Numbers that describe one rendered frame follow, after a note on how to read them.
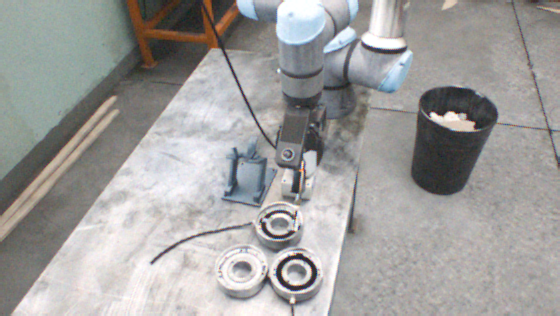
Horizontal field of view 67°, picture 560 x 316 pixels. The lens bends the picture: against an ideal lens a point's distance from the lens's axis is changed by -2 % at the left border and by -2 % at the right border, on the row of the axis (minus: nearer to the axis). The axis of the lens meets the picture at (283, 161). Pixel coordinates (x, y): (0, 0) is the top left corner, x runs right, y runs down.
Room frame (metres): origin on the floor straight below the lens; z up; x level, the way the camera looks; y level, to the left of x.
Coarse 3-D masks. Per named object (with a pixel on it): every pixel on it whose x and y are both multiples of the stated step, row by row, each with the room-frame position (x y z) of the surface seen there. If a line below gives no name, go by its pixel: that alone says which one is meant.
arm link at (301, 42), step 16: (288, 0) 0.66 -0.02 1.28; (304, 0) 0.66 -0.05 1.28; (288, 16) 0.62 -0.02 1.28; (304, 16) 0.61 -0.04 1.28; (320, 16) 0.62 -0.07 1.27; (288, 32) 0.61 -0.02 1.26; (304, 32) 0.61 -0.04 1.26; (320, 32) 0.62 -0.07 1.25; (288, 48) 0.61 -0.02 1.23; (304, 48) 0.61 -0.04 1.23; (320, 48) 0.62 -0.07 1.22; (288, 64) 0.61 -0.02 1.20; (304, 64) 0.61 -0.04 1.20; (320, 64) 0.62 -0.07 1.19
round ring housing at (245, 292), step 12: (228, 252) 0.51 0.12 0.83; (240, 252) 0.51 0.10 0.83; (252, 252) 0.51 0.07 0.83; (216, 264) 0.48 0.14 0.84; (240, 264) 0.49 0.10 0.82; (252, 264) 0.48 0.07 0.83; (264, 264) 0.48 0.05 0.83; (216, 276) 0.45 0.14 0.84; (228, 276) 0.46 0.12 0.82; (252, 276) 0.46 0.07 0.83; (264, 276) 0.45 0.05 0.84; (228, 288) 0.43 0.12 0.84; (240, 288) 0.43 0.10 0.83; (252, 288) 0.43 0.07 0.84
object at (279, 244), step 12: (276, 204) 0.63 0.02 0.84; (288, 204) 0.63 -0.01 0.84; (264, 216) 0.61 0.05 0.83; (276, 216) 0.60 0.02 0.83; (288, 216) 0.60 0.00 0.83; (300, 216) 0.60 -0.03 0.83; (288, 228) 0.57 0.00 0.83; (300, 228) 0.56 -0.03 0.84; (264, 240) 0.54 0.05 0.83; (276, 240) 0.53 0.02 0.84; (288, 240) 0.53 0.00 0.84
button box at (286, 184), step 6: (288, 174) 0.71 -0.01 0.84; (282, 180) 0.70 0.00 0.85; (288, 180) 0.69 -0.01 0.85; (312, 180) 0.69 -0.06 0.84; (282, 186) 0.69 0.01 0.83; (288, 186) 0.68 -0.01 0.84; (306, 186) 0.67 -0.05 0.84; (312, 186) 0.69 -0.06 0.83; (282, 192) 0.69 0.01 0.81; (288, 192) 0.69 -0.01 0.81; (306, 192) 0.67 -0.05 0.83; (306, 198) 0.67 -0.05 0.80
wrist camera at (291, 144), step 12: (288, 108) 0.63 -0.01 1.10; (300, 108) 0.62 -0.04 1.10; (288, 120) 0.61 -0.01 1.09; (300, 120) 0.60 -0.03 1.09; (288, 132) 0.59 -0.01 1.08; (300, 132) 0.58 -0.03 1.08; (288, 144) 0.57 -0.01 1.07; (300, 144) 0.57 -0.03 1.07; (276, 156) 0.55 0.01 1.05; (288, 156) 0.55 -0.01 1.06; (300, 156) 0.55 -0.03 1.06; (288, 168) 0.54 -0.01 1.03
